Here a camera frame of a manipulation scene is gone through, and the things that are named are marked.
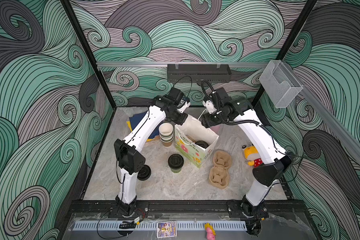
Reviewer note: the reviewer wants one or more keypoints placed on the white slotted cable duct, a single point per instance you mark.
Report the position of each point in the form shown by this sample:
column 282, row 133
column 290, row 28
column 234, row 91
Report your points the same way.
column 151, row 226

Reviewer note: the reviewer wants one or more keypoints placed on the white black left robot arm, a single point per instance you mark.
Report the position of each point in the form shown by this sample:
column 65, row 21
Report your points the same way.
column 130, row 160

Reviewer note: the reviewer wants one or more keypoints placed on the stack of paper cups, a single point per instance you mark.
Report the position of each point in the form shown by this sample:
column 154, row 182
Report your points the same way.
column 166, row 132

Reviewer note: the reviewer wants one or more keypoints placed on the black coffee cup lid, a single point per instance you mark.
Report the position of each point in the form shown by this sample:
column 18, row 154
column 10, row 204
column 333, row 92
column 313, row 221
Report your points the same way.
column 202, row 144
column 175, row 161
column 145, row 173

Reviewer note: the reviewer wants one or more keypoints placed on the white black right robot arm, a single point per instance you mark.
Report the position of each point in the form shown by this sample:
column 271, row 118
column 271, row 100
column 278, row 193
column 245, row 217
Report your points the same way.
column 275, row 160

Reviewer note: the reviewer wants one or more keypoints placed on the pink yellow small toy figure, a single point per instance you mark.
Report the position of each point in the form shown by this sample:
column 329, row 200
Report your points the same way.
column 210, row 232

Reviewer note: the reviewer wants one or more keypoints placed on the white green paper takeout bag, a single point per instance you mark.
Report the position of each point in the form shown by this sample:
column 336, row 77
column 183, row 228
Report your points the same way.
column 190, row 132

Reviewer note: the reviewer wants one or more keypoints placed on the clear acrylic wall holder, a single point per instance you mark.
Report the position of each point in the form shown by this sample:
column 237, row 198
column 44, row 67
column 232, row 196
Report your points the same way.
column 280, row 83

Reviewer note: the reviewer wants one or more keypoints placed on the black wall shelf tray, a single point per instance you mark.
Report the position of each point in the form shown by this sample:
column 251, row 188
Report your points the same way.
column 198, row 73

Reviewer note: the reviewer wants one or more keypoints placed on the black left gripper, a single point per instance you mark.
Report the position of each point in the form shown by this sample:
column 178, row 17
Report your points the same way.
column 180, row 122

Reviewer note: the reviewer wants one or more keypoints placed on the aluminium wall rail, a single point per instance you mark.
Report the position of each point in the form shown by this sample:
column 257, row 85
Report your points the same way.
column 140, row 64

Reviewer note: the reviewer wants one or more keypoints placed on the yellow plush doll red dress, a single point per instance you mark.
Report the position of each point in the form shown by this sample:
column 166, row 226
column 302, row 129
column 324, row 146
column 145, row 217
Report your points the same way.
column 252, row 156

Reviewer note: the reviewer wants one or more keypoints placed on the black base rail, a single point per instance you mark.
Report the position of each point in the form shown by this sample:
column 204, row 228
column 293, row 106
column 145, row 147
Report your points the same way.
column 154, row 208

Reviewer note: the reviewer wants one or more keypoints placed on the colourful picture card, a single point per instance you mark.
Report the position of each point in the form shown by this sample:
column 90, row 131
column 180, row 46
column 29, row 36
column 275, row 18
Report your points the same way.
column 166, row 229

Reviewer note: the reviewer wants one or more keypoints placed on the pink metal straw bucket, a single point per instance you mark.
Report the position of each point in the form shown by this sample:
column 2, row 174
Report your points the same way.
column 216, row 128

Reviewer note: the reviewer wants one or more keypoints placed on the brown pulp cup carrier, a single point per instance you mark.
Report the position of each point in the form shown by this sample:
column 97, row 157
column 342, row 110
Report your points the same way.
column 219, row 176

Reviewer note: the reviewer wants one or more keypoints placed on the green white paper cup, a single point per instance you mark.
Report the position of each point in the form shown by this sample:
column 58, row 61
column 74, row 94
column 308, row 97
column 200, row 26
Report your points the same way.
column 176, row 170

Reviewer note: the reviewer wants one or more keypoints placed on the navy blue napkin stack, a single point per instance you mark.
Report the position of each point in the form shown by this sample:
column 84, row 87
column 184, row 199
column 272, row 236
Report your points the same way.
column 136, row 118

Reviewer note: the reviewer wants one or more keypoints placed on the yellow napkin stack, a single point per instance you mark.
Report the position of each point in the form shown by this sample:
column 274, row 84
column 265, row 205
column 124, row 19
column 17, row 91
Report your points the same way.
column 130, row 128

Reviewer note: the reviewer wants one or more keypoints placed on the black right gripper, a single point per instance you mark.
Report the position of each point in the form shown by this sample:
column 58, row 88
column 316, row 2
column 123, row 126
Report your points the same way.
column 208, row 119

